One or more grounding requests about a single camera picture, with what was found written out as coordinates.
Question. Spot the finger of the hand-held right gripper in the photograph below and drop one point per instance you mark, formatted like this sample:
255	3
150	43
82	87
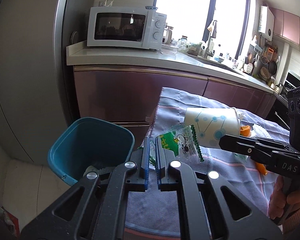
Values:
236	145

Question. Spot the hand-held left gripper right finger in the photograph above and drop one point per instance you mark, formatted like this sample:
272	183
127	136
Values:
160	160

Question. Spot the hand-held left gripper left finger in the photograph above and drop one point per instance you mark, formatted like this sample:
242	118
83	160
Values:
146	160

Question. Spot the clear green snack wrapper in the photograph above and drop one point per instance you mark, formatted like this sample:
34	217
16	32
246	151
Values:
182	142

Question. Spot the white dotted paper cup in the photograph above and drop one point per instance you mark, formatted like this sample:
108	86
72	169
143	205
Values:
210	127

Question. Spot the small orange peel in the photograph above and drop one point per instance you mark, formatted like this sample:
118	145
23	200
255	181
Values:
261	168

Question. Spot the blue plastic bin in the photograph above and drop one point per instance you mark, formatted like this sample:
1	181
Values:
90	142

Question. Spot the person's right hand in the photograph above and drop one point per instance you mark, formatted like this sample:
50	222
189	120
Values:
277	197

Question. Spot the large orange peel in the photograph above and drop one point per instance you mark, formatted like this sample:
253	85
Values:
245	131

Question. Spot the white fluted paper liner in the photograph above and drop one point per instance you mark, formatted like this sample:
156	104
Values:
261	131

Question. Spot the blue checked cloth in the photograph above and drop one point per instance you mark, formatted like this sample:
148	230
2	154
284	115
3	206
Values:
170	110

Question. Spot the purple base cabinets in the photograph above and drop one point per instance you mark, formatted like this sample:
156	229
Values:
127	95

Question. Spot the black frying pan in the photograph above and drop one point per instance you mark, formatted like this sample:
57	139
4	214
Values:
273	67

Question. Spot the small blue bowl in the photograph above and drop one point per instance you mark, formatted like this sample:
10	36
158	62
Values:
219	59

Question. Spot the white kitchen countertop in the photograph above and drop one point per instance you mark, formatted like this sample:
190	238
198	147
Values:
130	58

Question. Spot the metal kitchen faucet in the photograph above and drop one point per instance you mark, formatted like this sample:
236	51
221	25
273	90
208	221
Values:
211	40

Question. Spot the glass baking dish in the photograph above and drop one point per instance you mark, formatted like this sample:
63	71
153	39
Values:
170	49

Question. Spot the white microwave oven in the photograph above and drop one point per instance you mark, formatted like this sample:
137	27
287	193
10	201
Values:
120	27

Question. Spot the white plate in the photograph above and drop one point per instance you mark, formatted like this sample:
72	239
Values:
74	37

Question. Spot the kitchen window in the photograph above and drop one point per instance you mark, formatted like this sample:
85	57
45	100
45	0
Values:
185	10

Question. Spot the red packet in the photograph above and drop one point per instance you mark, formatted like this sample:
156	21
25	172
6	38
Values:
8	220

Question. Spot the silver refrigerator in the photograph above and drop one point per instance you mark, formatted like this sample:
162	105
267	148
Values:
27	67

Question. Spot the blue patterned bowl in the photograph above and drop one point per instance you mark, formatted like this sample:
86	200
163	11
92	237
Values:
150	7

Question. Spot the pink wall cabinet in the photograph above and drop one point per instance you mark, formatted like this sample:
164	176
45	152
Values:
287	26

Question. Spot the white wall water heater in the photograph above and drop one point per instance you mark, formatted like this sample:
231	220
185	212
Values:
266	22

